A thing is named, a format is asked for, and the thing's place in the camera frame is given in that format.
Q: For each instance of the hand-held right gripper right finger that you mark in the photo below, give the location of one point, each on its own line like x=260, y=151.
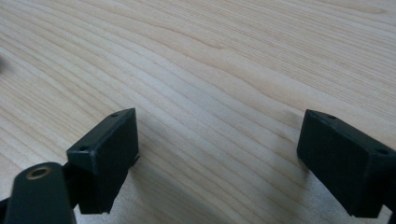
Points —
x=345, y=161

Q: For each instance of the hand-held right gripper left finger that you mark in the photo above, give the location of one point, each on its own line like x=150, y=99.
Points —
x=106, y=155

